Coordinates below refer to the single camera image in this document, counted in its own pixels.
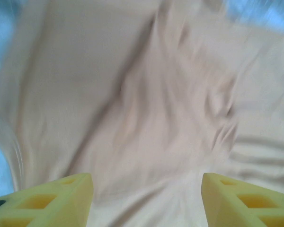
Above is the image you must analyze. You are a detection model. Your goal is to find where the orange-tan t-shirt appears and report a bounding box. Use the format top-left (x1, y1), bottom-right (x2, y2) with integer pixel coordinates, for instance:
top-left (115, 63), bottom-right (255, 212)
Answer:
top-left (0, 0), bottom-right (284, 227)

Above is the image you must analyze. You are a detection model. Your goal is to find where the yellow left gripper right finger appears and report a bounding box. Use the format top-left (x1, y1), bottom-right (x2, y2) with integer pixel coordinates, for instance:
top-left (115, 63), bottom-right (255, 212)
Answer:
top-left (201, 172), bottom-right (284, 227)

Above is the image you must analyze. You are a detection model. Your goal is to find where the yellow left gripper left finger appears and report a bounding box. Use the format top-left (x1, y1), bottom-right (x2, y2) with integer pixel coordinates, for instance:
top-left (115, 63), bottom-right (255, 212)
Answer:
top-left (0, 172), bottom-right (95, 227)

